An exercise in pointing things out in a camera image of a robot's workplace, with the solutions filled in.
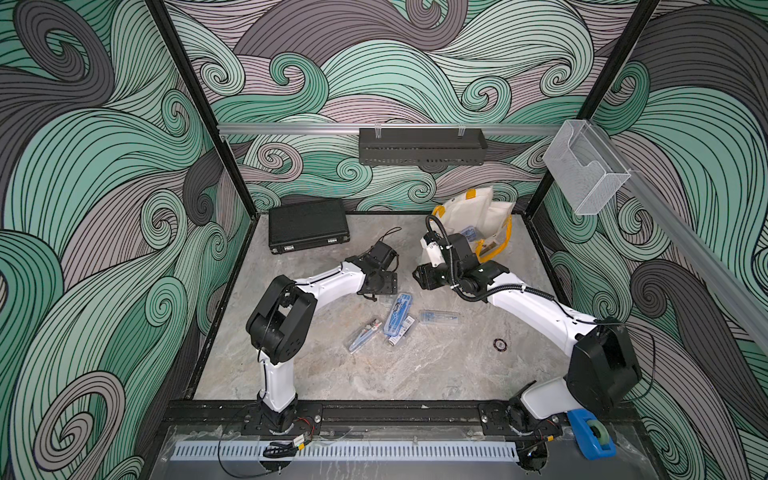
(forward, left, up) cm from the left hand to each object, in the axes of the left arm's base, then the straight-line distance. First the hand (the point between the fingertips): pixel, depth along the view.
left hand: (385, 283), depth 93 cm
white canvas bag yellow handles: (+23, -37, +3) cm, 44 cm away
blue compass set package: (-9, -4, -4) cm, 11 cm away
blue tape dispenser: (-40, -47, 0) cm, 62 cm away
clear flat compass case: (-9, -17, -4) cm, 20 cm away
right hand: (-2, -9, +9) cm, 13 cm away
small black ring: (-17, -34, -5) cm, 38 cm away
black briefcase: (+26, +29, -1) cm, 39 cm away
